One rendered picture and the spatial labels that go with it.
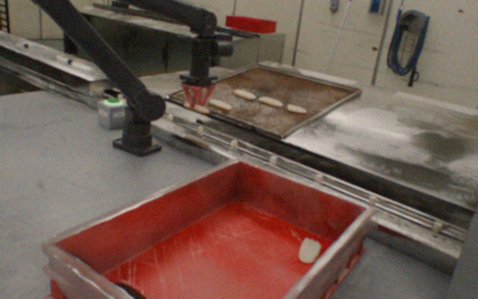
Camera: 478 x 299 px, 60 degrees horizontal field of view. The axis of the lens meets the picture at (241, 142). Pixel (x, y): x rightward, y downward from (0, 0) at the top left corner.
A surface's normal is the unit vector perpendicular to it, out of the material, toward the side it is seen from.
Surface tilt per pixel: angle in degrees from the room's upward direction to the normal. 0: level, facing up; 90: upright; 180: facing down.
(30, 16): 90
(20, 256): 0
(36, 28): 90
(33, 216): 0
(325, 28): 90
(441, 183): 10
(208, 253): 0
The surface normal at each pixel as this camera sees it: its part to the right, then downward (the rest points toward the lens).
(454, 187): 0.00, -0.89
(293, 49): -0.65, 0.19
